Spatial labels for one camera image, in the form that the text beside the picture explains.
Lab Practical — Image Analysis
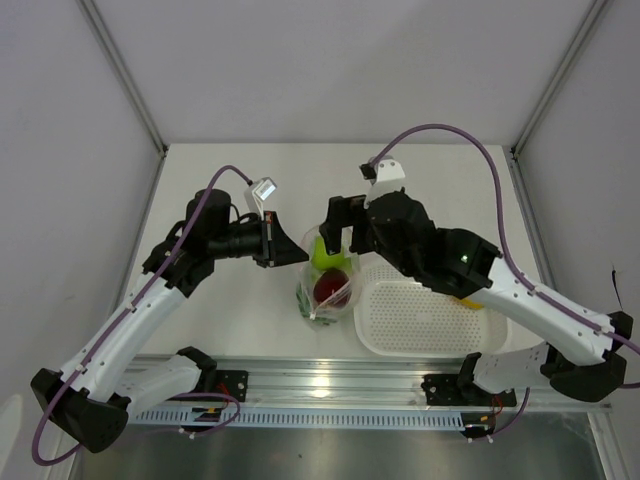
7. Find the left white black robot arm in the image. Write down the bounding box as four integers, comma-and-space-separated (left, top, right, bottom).
31, 189, 309, 453

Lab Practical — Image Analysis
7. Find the clear pink zip top bag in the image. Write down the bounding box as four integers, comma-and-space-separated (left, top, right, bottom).
296, 226, 361, 328

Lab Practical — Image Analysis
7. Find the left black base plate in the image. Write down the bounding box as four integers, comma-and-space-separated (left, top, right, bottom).
167, 370, 249, 402

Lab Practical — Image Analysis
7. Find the green lettuce leaf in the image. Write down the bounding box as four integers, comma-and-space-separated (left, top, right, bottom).
296, 283, 347, 325

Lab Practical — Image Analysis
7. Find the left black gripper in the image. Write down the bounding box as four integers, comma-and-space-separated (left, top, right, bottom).
209, 211, 309, 268

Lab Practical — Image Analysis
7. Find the yellow orange mango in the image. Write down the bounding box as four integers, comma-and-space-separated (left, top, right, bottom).
452, 297, 485, 311

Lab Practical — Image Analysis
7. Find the white slotted cable duct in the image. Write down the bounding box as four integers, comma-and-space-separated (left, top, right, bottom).
130, 404, 464, 432

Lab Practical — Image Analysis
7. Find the green apple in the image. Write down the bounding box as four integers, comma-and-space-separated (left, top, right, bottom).
310, 235, 351, 271

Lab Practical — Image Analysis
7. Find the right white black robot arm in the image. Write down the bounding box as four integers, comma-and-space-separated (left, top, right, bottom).
319, 190, 633, 404

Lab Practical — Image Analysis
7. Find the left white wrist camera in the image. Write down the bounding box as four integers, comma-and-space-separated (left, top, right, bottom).
244, 177, 277, 218

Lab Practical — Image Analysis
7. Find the aluminium mounting rail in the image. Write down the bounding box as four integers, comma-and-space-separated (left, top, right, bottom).
124, 357, 614, 411

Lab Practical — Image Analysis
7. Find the white perforated plastic basket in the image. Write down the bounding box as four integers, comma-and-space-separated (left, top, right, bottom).
353, 262, 511, 359

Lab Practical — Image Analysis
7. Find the left aluminium frame post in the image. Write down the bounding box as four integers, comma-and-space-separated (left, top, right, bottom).
76, 0, 168, 157

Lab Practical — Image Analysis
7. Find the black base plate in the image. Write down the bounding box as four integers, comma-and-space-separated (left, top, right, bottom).
421, 373, 517, 407
167, 370, 249, 402

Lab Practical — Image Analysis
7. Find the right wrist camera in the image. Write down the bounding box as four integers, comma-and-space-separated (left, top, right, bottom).
360, 155, 405, 209

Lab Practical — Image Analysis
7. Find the red apple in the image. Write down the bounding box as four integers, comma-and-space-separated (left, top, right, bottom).
313, 269, 351, 307

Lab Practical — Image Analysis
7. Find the right aluminium frame post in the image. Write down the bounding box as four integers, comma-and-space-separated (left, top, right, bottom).
510, 0, 614, 161

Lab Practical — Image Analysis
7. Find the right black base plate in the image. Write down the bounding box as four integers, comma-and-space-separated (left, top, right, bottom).
421, 373, 517, 407

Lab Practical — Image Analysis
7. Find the aluminium frame post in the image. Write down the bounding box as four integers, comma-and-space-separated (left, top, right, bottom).
510, 0, 614, 161
76, 0, 168, 157

